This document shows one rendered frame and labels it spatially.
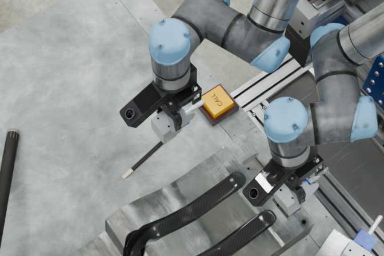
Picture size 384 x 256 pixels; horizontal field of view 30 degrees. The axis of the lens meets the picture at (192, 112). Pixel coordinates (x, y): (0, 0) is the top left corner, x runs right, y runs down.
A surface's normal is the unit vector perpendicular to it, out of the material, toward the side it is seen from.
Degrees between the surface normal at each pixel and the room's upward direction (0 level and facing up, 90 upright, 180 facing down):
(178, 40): 0
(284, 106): 11
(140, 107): 29
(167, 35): 0
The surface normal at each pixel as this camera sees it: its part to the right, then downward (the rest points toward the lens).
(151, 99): -0.40, -0.14
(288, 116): -0.19, -0.45
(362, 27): -0.80, -0.14
